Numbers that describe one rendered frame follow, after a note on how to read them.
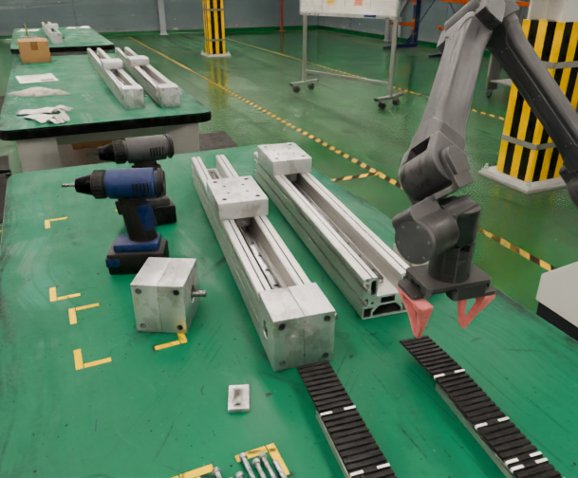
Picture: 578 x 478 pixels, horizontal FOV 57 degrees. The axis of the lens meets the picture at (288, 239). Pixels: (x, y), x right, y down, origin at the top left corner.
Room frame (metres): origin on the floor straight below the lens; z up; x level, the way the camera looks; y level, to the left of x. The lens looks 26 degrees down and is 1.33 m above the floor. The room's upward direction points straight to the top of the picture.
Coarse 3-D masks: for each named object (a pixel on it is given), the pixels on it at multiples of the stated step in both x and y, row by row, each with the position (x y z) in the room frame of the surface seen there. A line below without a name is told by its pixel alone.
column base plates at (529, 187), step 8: (208, 56) 10.78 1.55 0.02; (216, 56) 10.84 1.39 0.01; (224, 56) 10.91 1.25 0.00; (488, 168) 3.86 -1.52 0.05; (488, 176) 3.79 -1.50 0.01; (496, 176) 3.74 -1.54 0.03; (504, 176) 3.69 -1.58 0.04; (512, 176) 3.69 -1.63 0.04; (560, 176) 3.69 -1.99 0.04; (504, 184) 3.64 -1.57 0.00; (512, 184) 3.59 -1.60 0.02; (520, 184) 3.53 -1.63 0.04; (528, 184) 3.48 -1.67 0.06; (536, 184) 3.53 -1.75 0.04; (544, 184) 3.53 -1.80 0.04; (552, 184) 3.56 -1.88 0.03; (560, 184) 3.59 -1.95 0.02; (528, 192) 3.45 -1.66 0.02; (536, 192) 3.48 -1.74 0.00
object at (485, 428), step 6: (492, 420) 0.52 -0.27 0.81; (498, 420) 0.52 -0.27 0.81; (504, 420) 0.52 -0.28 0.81; (474, 426) 0.51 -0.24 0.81; (480, 426) 0.51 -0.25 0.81; (486, 426) 0.51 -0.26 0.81; (492, 426) 0.51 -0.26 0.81; (498, 426) 0.51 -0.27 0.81; (504, 426) 0.51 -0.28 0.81; (510, 426) 0.51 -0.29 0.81; (480, 432) 0.50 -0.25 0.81; (486, 432) 0.50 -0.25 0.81; (492, 432) 0.50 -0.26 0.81
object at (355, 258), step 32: (256, 160) 1.56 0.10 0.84; (288, 192) 1.23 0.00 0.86; (320, 192) 1.22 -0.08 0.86; (320, 224) 1.03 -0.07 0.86; (352, 224) 1.03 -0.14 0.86; (320, 256) 1.01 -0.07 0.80; (352, 256) 0.88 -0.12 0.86; (384, 256) 0.89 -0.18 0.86; (352, 288) 0.86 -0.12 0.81; (384, 288) 0.83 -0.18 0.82
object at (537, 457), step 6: (522, 456) 0.46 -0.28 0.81; (528, 456) 0.46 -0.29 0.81; (534, 456) 0.46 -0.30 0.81; (540, 456) 0.46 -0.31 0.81; (504, 462) 0.46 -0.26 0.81; (510, 462) 0.45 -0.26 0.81; (516, 462) 0.45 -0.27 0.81; (522, 462) 0.46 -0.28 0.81; (528, 462) 0.46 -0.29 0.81; (534, 462) 0.45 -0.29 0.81; (540, 462) 0.45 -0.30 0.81; (546, 462) 0.45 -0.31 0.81; (510, 468) 0.45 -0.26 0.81; (516, 468) 0.44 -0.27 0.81; (522, 468) 0.44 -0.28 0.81; (528, 468) 0.45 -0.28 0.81
